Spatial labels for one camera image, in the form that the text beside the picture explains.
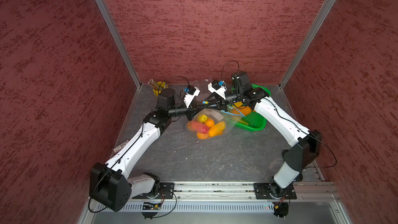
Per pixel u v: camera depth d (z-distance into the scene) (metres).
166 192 0.72
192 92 0.61
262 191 0.74
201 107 0.69
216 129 0.81
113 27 0.87
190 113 0.62
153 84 1.00
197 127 0.81
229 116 0.96
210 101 0.67
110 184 0.38
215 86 0.59
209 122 0.83
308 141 0.46
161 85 1.07
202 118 0.79
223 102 0.62
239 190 0.76
